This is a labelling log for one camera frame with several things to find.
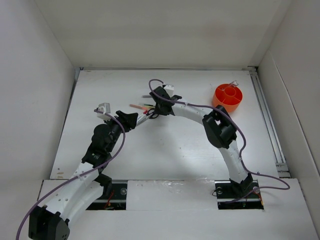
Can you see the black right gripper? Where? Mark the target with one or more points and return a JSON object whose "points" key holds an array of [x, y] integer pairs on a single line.
{"points": [[158, 111]]}

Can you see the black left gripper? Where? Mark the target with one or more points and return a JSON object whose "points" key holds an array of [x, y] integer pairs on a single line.
{"points": [[127, 120]]}

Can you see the white marker red cap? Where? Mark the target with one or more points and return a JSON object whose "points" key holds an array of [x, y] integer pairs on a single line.
{"points": [[141, 118]]}

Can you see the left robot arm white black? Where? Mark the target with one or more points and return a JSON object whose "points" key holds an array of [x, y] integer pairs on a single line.
{"points": [[53, 220]]}

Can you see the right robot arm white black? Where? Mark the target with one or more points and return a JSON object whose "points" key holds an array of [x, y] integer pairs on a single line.
{"points": [[219, 129]]}

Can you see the green yellow highlighter pen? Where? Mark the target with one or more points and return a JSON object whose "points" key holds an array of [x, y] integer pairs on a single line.
{"points": [[147, 106]]}

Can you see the brown marker pen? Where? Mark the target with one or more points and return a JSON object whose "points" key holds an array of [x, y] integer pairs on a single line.
{"points": [[138, 107]]}

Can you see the orange round divided container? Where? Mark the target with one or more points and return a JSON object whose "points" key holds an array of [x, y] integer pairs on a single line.
{"points": [[227, 95]]}

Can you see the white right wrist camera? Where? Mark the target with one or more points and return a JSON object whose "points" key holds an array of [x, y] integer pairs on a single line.
{"points": [[169, 89]]}

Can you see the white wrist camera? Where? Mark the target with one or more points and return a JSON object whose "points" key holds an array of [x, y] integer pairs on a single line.
{"points": [[169, 89], [102, 110]]}

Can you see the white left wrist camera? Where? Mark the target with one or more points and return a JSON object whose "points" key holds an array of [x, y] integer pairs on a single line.
{"points": [[102, 110]]}

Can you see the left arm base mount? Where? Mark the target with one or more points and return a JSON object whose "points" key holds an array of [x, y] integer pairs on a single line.
{"points": [[114, 195]]}

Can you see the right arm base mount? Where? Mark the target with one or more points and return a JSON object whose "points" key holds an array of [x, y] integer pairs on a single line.
{"points": [[227, 199]]}

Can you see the aluminium rail right side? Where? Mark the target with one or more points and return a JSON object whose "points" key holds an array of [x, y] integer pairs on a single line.
{"points": [[279, 158]]}

